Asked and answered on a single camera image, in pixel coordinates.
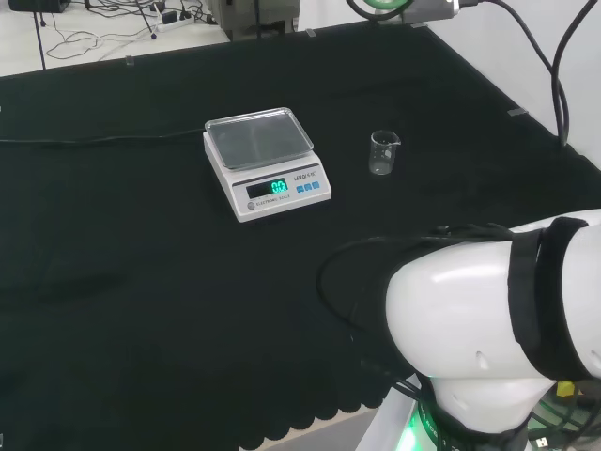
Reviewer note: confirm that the black box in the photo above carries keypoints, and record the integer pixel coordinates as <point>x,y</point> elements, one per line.
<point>37,4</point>

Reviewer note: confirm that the white power strip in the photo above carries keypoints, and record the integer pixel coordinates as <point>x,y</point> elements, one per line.
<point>174,22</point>

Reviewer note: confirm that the dark tripod leg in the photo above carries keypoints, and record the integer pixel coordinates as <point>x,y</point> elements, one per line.
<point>40,42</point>

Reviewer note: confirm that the small clear glass beaker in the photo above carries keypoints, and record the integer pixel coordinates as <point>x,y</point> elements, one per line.
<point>381,157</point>

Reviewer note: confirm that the black bench cloth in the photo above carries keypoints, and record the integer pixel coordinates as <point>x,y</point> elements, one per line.
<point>141,282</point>

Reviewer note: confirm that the white electronic balance steel pan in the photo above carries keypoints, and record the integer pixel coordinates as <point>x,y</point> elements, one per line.
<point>277,197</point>

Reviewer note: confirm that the grey equipment box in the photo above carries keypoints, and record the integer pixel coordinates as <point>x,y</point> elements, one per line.
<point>253,16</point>

